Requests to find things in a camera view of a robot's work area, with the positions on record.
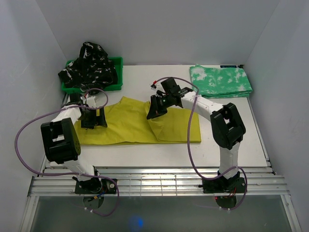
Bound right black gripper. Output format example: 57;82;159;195
147;94;172;120

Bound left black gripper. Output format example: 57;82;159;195
78;107;107;129

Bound yellow trousers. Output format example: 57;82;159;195
74;97;201;145

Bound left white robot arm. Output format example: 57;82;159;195
41;93;107;193

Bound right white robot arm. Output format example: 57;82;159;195
147;77;246;192

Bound black white patterned garment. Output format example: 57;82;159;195
58;42;118;92

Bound green plastic bin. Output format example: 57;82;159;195
60;56;124;94

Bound green white tie-dye folded garment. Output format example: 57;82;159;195
189;65;253;98

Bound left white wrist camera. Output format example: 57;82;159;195
84;95;96;108

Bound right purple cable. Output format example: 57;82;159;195
149;76;248;211

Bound purple cable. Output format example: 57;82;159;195
14;88;120;217
149;76;248;211

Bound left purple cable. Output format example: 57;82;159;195
14;88;120;217

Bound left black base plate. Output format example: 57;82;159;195
74;178;117;195

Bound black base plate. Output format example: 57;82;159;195
74;178;117;195
198;177;247;193

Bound aluminium rail frame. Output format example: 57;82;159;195
19;94;302;232

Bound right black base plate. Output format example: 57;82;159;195
198;177;247;193

